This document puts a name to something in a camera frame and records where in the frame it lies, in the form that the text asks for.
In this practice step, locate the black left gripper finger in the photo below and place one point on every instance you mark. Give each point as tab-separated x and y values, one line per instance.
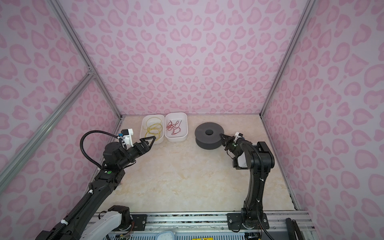
148	140
148	147

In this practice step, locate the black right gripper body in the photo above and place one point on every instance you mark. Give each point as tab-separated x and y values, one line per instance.
233	147

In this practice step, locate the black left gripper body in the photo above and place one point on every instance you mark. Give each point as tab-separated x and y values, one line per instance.
135	152

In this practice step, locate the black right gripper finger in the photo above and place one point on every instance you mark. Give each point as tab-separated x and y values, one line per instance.
224	139
231	139

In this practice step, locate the dark grey cable spool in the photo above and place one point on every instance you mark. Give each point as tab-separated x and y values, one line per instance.
207	135

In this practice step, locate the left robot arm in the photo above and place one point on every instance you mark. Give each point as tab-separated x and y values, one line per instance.
118	156

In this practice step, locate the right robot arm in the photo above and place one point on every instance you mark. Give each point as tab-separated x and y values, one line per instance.
259	160

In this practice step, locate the white plastic tray left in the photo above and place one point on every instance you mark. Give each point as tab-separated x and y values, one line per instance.
153	125

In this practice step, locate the white plastic tray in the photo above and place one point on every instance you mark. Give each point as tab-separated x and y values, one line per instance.
153	125
176	127

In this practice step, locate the white plastic tray right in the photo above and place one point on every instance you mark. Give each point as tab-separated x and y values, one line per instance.
176	127

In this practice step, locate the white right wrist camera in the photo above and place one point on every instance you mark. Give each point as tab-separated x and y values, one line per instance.
238	136

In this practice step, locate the aluminium frame left post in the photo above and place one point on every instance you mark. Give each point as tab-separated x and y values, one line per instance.
65	22

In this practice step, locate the aluminium frame post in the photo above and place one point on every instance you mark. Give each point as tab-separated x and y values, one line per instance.
308	11
65	22

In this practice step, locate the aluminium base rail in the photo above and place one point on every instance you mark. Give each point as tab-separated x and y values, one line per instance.
277	225

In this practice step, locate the aluminium frame diagonal bar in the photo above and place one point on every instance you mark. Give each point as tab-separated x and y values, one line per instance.
20	159

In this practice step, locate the aluminium frame right post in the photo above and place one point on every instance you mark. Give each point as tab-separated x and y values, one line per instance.
308	11

